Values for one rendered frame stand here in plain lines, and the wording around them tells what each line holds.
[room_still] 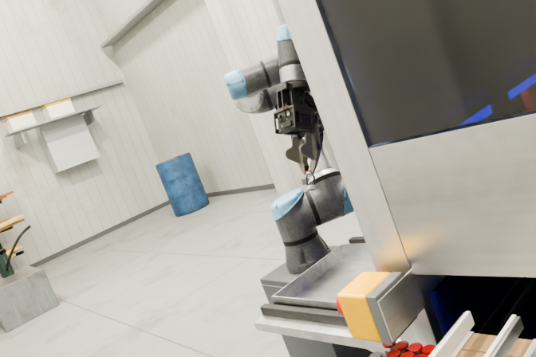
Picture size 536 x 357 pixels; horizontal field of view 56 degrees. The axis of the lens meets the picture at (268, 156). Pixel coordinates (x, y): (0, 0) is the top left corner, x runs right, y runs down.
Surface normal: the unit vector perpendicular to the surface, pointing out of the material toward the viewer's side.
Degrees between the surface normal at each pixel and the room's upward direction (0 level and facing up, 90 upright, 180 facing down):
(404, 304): 90
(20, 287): 90
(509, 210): 90
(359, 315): 90
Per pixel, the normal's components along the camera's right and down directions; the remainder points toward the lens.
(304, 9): -0.69, 0.33
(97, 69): 0.59, -0.13
